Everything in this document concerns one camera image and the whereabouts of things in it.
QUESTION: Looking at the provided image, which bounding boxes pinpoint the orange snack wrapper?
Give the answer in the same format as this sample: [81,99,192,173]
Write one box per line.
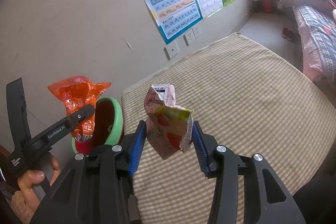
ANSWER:
[48,76,111,143]

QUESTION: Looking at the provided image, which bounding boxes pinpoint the pink strawberry milk carton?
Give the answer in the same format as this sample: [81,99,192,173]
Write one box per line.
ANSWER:
[143,84,193,160]

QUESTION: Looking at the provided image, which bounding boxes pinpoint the green red trash bin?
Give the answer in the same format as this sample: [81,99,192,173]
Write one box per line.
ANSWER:
[72,97,123,155]

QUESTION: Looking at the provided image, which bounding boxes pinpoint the person's left hand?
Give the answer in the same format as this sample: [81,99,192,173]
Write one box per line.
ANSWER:
[11,170,46,223]

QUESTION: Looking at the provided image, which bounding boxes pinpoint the beige checkered tablecloth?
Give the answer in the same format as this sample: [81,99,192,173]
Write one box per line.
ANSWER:
[122,34,335,223]

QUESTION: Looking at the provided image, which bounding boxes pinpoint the red shoes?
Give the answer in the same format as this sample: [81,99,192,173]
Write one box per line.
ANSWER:
[281,28,297,43]

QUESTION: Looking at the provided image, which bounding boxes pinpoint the bed with plaid quilt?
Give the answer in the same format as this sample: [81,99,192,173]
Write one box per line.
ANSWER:
[292,4,336,83]

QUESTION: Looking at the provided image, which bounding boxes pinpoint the red bin under desk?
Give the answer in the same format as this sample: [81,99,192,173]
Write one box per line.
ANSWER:
[262,0,273,14]

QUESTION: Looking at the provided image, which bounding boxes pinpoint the white wall socket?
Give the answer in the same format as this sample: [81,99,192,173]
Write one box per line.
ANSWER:
[183,27,202,46]

